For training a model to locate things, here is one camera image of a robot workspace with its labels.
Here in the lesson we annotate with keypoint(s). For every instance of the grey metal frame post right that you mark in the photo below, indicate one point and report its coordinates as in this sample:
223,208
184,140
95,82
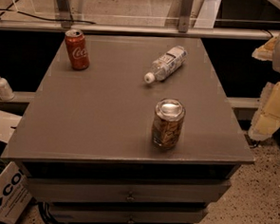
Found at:
184,15

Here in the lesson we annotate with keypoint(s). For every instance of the grey drawer cabinet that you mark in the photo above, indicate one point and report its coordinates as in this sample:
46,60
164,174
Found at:
85,140

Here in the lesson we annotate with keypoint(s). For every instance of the white pump dispenser bottle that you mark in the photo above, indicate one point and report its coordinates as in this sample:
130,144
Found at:
6,93

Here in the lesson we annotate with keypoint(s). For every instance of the white printed cardboard box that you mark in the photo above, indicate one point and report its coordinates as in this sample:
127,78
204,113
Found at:
14,193

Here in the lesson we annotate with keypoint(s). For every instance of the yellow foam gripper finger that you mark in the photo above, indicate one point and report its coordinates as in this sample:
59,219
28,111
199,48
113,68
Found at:
266,120
264,53

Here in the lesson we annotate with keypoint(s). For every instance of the red coke can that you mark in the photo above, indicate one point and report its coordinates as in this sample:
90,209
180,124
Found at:
76,49

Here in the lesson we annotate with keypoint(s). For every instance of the clear plastic water bottle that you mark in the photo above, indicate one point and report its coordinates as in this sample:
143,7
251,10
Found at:
163,67

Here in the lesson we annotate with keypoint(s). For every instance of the grey metal frame post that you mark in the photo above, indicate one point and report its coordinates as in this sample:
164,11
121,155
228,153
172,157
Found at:
184,15
65,16

